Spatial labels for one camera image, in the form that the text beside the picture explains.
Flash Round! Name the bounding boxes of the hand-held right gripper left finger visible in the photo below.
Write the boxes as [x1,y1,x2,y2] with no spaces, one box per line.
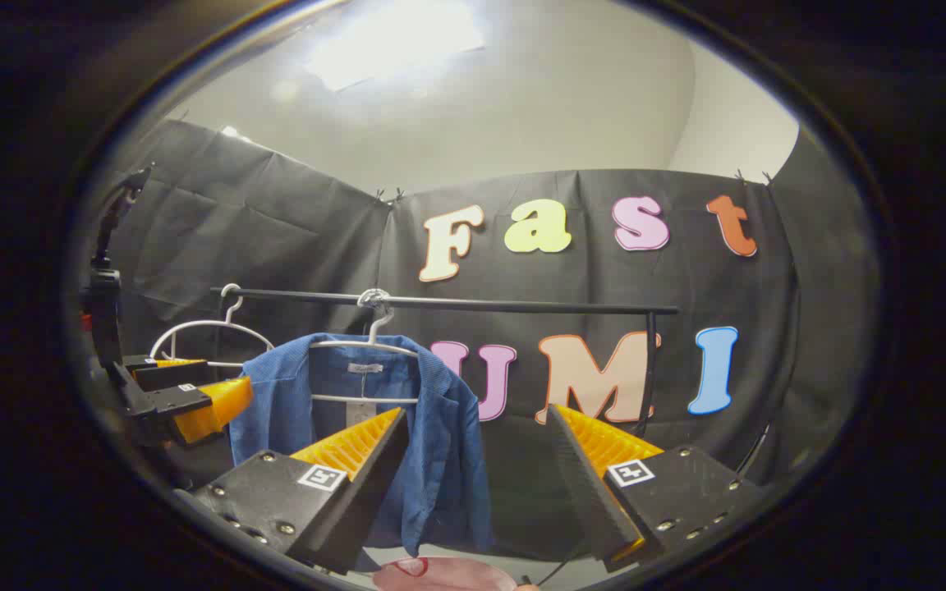
[173,406,411,575]

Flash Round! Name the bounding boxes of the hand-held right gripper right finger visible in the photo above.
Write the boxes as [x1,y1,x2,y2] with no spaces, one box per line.
[545,403,763,574]

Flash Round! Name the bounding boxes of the blue corduroy jacket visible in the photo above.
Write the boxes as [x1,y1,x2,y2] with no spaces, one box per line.
[229,332,496,569]

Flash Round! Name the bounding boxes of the pink laundry hamper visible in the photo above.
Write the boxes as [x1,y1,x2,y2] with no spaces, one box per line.
[372,557,521,591]

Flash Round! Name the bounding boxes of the white hanger with taped hook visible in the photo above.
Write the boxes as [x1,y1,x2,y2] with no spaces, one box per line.
[309,288,422,405]

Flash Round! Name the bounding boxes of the white plastic hanger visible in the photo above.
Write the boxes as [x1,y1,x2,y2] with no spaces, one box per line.
[149,283,277,368]

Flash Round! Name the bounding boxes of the black clothes rack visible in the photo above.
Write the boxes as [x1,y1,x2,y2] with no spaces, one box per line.
[210,286,681,440]

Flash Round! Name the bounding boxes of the ceiling light panel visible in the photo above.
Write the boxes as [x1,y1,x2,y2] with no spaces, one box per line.
[305,0,486,91]

